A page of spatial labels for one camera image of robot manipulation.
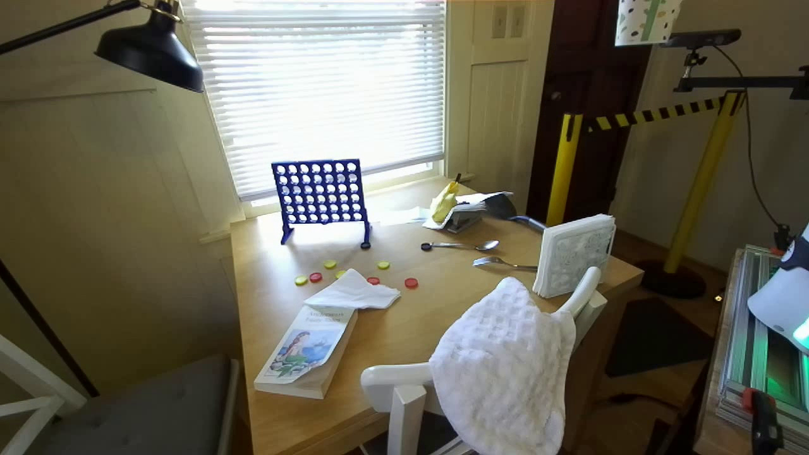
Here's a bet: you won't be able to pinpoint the white dotted paper cup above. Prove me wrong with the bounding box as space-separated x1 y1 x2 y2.
614 0 681 45

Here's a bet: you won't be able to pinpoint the yellow banana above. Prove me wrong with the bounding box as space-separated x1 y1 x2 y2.
430 179 460 225

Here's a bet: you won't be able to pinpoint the red game disc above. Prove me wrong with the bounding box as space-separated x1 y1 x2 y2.
405 279 420 292

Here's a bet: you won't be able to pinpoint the silver spoon near edge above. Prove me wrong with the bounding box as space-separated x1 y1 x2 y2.
473 255 537 273

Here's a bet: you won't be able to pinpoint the silver spoon far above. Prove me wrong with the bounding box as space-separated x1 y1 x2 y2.
420 240 501 252

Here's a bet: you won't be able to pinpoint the blue connect four grid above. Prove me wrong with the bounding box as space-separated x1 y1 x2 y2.
269 160 372 250

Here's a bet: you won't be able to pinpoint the white paper napkin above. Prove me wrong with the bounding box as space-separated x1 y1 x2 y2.
306 269 400 308

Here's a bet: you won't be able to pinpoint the white wooden chair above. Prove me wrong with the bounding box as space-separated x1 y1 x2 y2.
358 265 609 455

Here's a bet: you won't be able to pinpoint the white sponge block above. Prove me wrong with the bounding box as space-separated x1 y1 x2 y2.
532 214 617 298

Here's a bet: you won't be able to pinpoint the children's picture book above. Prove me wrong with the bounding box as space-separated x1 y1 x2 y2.
252 307 357 399

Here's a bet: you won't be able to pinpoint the white towel on chair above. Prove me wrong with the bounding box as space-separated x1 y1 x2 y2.
426 275 580 455

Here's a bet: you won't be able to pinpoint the window blinds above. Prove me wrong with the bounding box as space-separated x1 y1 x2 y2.
183 0 446 201

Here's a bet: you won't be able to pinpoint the black desk lamp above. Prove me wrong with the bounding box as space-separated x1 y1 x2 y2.
0 0 202 93

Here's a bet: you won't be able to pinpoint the metal equipment cart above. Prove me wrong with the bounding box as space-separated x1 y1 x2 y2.
694 246 809 455

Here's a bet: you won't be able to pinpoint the far white chair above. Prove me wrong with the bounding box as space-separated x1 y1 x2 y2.
0 337 86 455

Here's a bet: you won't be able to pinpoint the yellow black barrier post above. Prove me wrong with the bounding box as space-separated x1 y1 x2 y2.
545 115 580 225

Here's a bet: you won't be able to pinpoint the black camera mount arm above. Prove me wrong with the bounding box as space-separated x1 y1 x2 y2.
664 29 809 102

